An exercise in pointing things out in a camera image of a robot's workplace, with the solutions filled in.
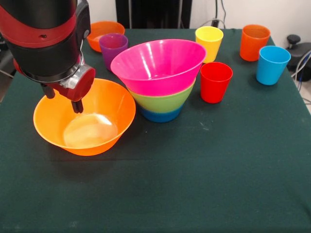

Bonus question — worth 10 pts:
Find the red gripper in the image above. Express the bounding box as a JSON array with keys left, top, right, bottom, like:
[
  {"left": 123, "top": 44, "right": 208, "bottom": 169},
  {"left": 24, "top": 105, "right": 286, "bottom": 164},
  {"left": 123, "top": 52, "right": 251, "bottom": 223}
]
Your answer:
[{"left": 13, "top": 59, "right": 96, "bottom": 114}]

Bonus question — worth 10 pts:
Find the large orange bowl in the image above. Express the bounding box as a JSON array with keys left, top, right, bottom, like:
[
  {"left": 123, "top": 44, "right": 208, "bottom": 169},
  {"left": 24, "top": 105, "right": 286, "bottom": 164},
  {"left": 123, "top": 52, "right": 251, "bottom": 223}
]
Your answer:
[{"left": 33, "top": 77, "right": 137, "bottom": 156}]

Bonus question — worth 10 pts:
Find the purple cup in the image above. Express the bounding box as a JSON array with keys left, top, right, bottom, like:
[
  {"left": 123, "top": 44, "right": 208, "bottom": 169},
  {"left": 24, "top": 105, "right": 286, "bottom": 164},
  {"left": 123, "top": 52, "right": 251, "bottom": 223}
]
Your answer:
[{"left": 99, "top": 33, "right": 129, "bottom": 72}]

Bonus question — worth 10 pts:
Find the large pink bowl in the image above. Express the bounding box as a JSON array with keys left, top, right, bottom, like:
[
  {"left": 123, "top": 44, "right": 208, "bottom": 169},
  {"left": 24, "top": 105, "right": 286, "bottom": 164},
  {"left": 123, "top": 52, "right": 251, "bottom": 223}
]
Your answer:
[{"left": 110, "top": 38, "right": 207, "bottom": 97}]

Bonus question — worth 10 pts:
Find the green bowl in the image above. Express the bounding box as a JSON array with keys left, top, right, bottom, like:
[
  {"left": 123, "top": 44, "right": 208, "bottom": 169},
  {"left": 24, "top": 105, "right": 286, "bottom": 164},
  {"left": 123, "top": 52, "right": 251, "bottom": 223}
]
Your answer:
[{"left": 127, "top": 79, "right": 197, "bottom": 114}]

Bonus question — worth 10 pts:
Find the blue bowl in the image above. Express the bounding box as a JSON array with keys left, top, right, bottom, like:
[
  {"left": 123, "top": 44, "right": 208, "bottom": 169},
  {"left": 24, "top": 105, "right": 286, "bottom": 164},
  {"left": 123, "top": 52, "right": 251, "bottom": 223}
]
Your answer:
[{"left": 138, "top": 106, "right": 183, "bottom": 123}]

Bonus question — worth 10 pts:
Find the grey metal leg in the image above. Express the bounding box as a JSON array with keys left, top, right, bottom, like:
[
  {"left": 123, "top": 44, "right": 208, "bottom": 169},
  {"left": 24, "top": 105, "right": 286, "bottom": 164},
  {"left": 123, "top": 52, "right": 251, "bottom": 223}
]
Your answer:
[{"left": 0, "top": 69, "right": 15, "bottom": 79}]

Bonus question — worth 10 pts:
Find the small dark orange bowl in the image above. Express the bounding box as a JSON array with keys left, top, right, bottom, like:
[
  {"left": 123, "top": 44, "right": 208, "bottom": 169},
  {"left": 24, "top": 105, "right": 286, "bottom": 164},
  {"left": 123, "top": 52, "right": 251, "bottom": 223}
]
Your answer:
[{"left": 86, "top": 20, "right": 126, "bottom": 53}]

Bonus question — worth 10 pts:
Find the dark green table cloth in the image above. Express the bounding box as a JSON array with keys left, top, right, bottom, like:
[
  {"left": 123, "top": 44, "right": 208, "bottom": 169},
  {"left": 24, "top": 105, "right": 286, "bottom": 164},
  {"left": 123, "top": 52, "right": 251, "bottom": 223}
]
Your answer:
[{"left": 0, "top": 27, "right": 311, "bottom": 233}]

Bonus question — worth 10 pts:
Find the red cup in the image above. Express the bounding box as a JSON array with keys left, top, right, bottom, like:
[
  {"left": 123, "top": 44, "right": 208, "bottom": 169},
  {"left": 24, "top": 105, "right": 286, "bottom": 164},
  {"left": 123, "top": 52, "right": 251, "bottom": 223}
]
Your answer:
[{"left": 200, "top": 62, "right": 234, "bottom": 104}]

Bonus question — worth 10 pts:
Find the yellow cup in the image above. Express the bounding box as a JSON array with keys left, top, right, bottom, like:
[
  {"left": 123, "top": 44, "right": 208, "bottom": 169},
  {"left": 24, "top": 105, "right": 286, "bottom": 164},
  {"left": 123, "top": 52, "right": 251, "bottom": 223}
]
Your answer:
[{"left": 195, "top": 26, "right": 224, "bottom": 64}]

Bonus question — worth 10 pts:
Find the orange cup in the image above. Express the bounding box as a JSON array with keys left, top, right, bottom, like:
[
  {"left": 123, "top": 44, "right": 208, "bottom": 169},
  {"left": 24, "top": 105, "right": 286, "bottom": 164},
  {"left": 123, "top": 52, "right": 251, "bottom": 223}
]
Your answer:
[{"left": 240, "top": 24, "right": 271, "bottom": 62}]

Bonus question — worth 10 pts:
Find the blue cup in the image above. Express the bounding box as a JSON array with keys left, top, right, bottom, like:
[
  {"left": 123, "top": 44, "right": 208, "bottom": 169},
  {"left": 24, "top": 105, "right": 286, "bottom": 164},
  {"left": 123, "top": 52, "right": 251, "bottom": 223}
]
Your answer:
[{"left": 256, "top": 46, "right": 292, "bottom": 86}]

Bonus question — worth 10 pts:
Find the black round knob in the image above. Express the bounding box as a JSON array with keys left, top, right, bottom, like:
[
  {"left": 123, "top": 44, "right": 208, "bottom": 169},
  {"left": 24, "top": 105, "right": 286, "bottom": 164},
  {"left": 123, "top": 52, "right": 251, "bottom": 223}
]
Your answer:
[{"left": 286, "top": 34, "right": 302, "bottom": 50}]

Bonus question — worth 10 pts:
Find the black round base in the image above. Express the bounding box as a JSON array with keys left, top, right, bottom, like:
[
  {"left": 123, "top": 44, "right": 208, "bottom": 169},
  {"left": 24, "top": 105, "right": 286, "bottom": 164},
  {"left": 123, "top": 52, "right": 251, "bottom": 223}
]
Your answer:
[{"left": 288, "top": 42, "right": 311, "bottom": 82}]

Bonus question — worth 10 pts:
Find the black hanging cable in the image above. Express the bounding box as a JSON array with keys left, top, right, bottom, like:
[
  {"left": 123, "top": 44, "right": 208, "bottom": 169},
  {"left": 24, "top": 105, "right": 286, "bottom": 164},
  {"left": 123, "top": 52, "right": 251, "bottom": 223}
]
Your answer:
[{"left": 220, "top": 0, "right": 228, "bottom": 29}]

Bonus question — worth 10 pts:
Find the white cable bundle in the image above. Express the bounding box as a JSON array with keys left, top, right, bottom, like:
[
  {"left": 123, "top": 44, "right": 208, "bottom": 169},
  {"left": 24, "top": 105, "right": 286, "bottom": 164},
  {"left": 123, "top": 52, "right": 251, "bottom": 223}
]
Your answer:
[{"left": 291, "top": 50, "right": 311, "bottom": 83}]

